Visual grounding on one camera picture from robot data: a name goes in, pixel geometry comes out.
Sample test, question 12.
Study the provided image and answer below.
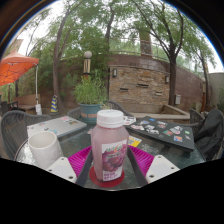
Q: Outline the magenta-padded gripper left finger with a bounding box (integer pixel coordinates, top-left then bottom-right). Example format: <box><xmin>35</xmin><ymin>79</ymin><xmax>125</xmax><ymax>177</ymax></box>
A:
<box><xmin>46</xmin><ymin>145</ymin><xmax>94</xmax><ymax>188</ymax></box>

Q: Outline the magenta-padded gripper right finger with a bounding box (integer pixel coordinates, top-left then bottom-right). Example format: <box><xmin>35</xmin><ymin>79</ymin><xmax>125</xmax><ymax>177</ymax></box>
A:
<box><xmin>126</xmin><ymin>145</ymin><xmax>181</xmax><ymax>188</ymax></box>

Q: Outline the pink juice bottle white cap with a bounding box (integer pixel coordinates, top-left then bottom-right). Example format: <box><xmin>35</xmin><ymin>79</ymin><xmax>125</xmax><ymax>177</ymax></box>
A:
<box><xmin>90</xmin><ymin>109</ymin><xmax>130</xmax><ymax>183</ymax></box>

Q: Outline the yellow card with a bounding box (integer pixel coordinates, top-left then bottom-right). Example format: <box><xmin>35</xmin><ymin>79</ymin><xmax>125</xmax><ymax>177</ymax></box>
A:
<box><xmin>127</xmin><ymin>135</ymin><xmax>143</xmax><ymax>148</ymax></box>

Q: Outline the black laptop with stickers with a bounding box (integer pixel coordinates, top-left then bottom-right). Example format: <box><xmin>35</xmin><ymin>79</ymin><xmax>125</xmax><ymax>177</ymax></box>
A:
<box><xmin>125</xmin><ymin>115</ymin><xmax>195</xmax><ymax>152</ymax></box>

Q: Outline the flat round red coaster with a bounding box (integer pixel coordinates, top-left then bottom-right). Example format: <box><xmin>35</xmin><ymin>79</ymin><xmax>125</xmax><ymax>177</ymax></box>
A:
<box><xmin>88</xmin><ymin>165</ymin><xmax>126</xmax><ymax>189</ymax></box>

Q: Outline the white textured cup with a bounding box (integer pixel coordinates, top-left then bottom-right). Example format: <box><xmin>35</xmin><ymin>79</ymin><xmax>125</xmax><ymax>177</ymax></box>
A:
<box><xmin>27</xmin><ymin>130</ymin><xmax>64</xmax><ymax>170</ymax></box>

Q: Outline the silver laptop with stickers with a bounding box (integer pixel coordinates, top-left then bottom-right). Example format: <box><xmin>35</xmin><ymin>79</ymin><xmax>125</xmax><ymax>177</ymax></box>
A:
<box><xmin>26</xmin><ymin>115</ymin><xmax>88</xmax><ymax>139</ymax></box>

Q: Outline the white sticker sheet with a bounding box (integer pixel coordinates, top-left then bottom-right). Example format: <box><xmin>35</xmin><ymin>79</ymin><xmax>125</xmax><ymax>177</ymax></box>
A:
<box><xmin>123</xmin><ymin>116</ymin><xmax>137</xmax><ymax>126</ymax></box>

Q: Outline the potted green plant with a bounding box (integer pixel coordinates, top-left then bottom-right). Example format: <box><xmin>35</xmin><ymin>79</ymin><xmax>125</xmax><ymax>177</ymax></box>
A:
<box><xmin>73</xmin><ymin>69</ymin><xmax>108</xmax><ymax>125</ymax></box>

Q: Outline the blue yellow striped bollard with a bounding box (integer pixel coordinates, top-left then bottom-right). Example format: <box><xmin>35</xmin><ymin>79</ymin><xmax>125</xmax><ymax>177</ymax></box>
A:
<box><xmin>50</xmin><ymin>94</ymin><xmax>59</xmax><ymax>114</ymax></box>

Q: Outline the black jacket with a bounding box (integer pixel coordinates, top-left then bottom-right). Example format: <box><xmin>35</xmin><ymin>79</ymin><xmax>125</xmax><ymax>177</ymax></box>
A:
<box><xmin>194</xmin><ymin>108</ymin><xmax>224</xmax><ymax>161</ymax></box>

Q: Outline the orange canopy tent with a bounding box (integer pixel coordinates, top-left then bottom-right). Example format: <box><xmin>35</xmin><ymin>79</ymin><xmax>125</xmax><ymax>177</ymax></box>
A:
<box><xmin>0</xmin><ymin>49</ymin><xmax>40</xmax><ymax>88</ymax></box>

